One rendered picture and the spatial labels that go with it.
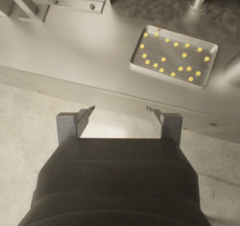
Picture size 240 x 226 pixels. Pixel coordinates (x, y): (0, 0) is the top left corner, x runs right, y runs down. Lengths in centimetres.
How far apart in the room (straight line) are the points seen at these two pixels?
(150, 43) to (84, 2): 24
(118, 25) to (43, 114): 108
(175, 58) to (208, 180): 101
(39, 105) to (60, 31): 99
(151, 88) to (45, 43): 35
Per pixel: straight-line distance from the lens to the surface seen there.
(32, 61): 58
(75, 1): 62
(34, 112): 151
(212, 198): 138
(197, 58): 50
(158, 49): 49
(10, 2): 73
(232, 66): 47
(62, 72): 52
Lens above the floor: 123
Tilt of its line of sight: 78 degrees down
